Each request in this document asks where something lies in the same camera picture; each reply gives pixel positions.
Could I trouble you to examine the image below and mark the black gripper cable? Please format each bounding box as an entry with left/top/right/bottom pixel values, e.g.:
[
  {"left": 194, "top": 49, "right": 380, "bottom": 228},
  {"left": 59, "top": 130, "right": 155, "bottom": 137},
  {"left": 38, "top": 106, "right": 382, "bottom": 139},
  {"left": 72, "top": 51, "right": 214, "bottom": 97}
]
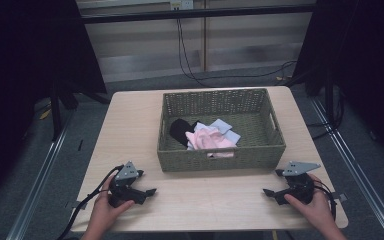
[
  {"left": 57, "top": 164, "right": 125, "bottom": 240},
  {"left": 313, "top": 181, "right": 338, "bottom": 222}
]

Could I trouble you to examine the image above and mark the person's right hand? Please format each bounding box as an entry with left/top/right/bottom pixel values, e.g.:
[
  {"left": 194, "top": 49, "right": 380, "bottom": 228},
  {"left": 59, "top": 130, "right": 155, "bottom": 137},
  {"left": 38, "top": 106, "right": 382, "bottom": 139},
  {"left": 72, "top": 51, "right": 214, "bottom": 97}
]
[{"left": 283, "top": 173, "right": 340, "bottom": 232}]

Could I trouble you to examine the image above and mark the black sock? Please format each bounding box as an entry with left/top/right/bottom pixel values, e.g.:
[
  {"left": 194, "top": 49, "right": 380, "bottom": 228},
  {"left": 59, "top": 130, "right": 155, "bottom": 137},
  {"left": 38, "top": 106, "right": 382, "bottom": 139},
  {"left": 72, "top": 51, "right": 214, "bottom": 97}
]
[{"left": 169, "top": 118, "right": 201, "bottom": 148}]

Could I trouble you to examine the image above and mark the black horizontal bar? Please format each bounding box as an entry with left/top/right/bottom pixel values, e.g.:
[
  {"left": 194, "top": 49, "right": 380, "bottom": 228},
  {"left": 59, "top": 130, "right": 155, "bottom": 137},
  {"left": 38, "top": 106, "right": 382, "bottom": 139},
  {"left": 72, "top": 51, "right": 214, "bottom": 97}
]
[{"left": 79, "top": 3, "right": 316, "bottom": 25}]

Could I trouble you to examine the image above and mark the green woven basket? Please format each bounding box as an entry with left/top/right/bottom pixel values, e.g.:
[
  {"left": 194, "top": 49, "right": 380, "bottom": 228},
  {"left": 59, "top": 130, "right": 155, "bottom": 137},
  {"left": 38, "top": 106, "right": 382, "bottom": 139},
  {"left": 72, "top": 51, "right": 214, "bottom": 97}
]
[{"left": 156, "top": 87, "right": 287, "bottom": 173}]

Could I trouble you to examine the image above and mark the white wall socket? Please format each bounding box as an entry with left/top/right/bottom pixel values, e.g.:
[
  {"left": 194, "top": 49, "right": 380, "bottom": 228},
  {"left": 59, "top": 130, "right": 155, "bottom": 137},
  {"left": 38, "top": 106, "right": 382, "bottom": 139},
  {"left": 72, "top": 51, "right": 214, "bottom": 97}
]
[{"left": 169, "top": 0, "right": 195, "bottom": 11}]

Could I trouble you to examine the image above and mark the black curtain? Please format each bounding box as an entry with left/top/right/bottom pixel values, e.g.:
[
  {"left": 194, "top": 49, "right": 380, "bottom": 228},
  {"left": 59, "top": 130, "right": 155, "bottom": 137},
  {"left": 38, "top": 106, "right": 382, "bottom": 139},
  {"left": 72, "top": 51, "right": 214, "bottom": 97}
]
[
  {"left": 292, "top": 0, "right": 384, "bottom": 169},
  {"left": 0, "top": 0, "right": 108, "bottom": 212}
]

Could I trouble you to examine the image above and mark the black floor cable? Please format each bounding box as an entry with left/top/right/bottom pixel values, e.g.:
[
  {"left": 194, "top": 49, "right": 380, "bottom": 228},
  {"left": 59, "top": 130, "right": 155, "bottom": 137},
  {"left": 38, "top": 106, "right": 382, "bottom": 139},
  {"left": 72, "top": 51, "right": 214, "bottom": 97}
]
[{"left": 305, "top": 94, "right": 345, "bottom": 141}]

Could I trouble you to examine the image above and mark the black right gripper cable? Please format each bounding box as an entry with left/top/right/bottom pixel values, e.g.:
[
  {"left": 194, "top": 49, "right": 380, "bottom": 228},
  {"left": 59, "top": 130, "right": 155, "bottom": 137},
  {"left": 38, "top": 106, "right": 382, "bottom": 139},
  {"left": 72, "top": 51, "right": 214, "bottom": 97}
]
[{"left": 313, "top": 181, "right": 338, "bottom": 222}]

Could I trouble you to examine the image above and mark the black hanging cable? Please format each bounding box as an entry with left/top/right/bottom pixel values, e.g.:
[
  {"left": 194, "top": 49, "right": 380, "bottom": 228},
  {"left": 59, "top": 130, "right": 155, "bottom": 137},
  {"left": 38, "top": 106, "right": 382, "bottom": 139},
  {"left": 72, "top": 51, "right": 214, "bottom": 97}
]
[{"left": 176, "top": 18, "right": 298, "bottom": 89}]

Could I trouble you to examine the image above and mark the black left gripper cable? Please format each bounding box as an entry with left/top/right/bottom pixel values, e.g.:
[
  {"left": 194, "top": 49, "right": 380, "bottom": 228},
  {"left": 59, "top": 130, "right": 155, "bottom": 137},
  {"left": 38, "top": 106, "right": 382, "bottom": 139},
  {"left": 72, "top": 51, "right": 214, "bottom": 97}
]
[{"left": 57, "top": 164, "right": 125, "bottom": 240}]

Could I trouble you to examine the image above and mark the light blue cloth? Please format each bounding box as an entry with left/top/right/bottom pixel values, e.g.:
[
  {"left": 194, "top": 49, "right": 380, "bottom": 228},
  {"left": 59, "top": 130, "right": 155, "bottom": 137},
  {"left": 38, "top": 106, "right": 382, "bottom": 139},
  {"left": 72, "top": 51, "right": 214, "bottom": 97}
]
[
  {"left": 209, "top": 118, "right": 234, "bottom": 135},
  {"left": 224, "top": 129, "right": 242, "bottom": 146}
]

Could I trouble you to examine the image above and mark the black metal stand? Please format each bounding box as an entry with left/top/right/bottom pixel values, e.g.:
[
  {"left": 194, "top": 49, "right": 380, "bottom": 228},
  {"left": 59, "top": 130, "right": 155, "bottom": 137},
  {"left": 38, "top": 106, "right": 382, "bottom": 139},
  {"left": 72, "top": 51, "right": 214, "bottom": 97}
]
[{"left": 49, "top": 81, "right": 112, "bottom": 142}]

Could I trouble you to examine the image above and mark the metal floor rail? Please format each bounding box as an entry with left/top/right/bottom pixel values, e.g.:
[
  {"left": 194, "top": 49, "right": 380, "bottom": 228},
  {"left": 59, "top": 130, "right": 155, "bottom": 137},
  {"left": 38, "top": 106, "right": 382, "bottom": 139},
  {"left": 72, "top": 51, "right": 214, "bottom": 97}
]
[
  {"left": 5, "top": 108, "right": 75, "bottom": 240},
  {"left": 309, "top": 97, "right": 384, "bottom": 240}
]

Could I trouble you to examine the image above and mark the pink cloth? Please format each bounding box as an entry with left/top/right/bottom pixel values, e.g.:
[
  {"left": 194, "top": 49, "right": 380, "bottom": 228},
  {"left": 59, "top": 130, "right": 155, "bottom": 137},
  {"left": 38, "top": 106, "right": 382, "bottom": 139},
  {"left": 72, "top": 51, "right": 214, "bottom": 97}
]
[{"left": 184, "top": 128, "right": 238, "bottom": 159}]

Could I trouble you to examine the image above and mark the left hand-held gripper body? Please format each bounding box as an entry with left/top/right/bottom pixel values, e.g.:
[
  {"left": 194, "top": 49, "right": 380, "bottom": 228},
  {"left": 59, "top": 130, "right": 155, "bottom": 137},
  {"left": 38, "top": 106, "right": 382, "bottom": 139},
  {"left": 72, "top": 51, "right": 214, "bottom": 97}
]
[{"left": 108, "top": 161, "right": 148, "bottom": 208}]

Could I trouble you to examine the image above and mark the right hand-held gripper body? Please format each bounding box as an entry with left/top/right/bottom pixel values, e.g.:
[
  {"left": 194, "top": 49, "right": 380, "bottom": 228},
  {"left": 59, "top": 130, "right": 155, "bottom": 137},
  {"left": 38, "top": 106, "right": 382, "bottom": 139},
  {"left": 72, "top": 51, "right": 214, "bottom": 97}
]
[{"left": 272, "top": 161, "right": 322, "bottom": 205}]

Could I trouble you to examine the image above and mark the yellow floor tape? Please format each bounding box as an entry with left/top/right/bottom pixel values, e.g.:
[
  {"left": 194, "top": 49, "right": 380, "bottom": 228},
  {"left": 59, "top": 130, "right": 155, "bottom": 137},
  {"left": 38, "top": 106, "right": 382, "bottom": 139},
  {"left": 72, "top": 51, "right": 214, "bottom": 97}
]
[{"left": 38, "top": 107, "right": 53, "bottom": 121}]

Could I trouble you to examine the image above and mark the person's left hand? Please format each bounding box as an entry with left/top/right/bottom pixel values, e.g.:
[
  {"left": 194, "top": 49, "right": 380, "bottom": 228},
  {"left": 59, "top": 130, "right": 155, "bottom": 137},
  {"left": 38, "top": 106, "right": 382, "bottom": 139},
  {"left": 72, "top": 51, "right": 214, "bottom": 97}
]
[{"left": 85, "top": 179, "right": 136, "bottom": 235}]

